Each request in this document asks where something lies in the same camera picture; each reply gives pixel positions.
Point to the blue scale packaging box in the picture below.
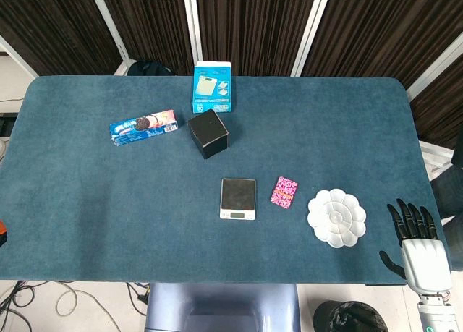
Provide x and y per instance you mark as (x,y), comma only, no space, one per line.
(211,89)

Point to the blue table cloth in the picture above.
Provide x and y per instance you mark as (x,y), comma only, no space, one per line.
(108,209)

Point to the pink patterned card pack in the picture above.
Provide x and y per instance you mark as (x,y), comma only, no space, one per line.
(284,194)

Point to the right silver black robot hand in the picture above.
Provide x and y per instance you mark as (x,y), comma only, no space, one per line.
(427,263)

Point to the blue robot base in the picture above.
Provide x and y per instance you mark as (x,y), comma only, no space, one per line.
(220,306)

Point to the white flower paint palette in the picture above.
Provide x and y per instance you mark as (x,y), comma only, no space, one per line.
(336,218)

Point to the blue cookie box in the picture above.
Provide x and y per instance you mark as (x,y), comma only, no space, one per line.
(144,127)

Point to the white partition post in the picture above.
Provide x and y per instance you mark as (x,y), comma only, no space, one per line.
(311,32)
(18,59)
(110,24)
(191,24)
(434,69)

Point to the black cardboard cube box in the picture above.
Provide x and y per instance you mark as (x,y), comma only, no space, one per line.
(210,133)

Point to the small digital kitchen scale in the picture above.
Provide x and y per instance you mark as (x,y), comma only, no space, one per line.
(238,198)

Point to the black trash bin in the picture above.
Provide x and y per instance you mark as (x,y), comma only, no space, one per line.
(347,317)

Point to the orange black object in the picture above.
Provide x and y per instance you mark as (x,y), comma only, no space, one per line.
(2,232)

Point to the black bag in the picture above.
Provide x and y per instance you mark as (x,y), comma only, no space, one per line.
(148,68)

